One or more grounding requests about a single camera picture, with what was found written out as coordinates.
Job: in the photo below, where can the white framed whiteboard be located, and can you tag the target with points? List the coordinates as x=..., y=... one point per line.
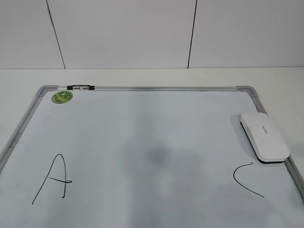
x=139, y=157

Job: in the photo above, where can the black silver marker clip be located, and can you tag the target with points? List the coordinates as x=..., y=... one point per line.
x=80, y=87

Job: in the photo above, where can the white whiteboard eraser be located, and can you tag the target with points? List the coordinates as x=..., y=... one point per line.
x=262, y=133

